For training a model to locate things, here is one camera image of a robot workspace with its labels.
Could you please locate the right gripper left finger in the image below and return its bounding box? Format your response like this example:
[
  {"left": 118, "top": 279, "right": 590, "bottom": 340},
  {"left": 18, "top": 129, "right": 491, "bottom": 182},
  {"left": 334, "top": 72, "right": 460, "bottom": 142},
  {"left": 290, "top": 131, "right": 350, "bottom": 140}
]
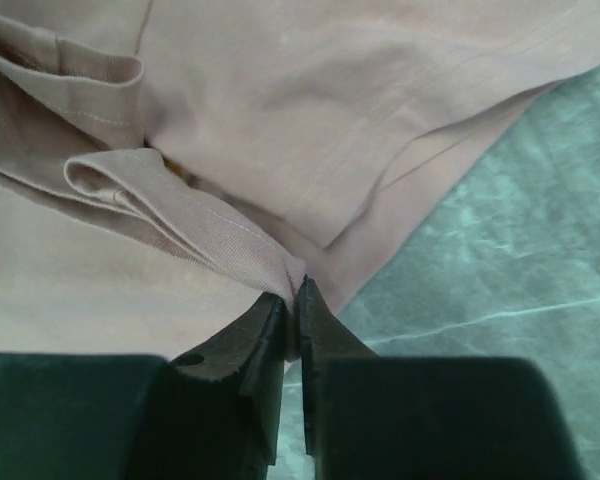
[{"left": 0, "top": 294, "right": 286, "bottom": 479}]

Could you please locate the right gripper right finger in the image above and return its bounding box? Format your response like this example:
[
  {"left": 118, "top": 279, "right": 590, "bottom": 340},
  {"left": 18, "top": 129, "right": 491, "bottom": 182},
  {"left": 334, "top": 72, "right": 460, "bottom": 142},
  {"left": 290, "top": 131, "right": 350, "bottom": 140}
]
[{"left": 297, "top": 279, "right": 584, "bottom": 479}]

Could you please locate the pink printed t shirt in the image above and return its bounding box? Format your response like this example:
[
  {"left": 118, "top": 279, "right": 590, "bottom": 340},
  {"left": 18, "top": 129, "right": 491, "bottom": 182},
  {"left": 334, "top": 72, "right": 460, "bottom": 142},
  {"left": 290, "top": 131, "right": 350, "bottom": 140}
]
[{"left": 0, "top": 1, "right": 600, "bottom": 357}]

